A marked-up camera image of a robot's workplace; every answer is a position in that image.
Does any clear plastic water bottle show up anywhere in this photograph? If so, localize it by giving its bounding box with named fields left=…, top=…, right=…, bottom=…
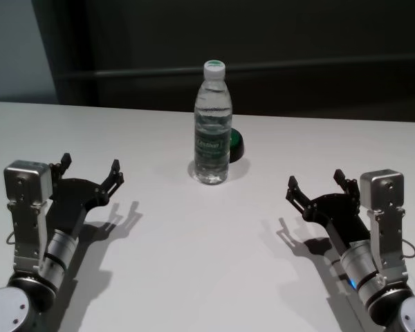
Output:
left=192, top=59, right=234, bottom=185

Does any black green round button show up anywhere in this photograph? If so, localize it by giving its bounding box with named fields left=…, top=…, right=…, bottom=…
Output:
left=228, top=127, right=246, bottom=163

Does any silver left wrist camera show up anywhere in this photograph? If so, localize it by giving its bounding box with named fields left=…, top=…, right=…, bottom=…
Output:
left=3, top=159, right=53, bottom=277

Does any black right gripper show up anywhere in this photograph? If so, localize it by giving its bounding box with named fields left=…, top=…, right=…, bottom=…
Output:
left=286, top=169, right=371, bottom=250

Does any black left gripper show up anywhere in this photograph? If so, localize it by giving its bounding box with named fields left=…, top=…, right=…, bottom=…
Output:
left=44, top=153, right=125, bottom=239

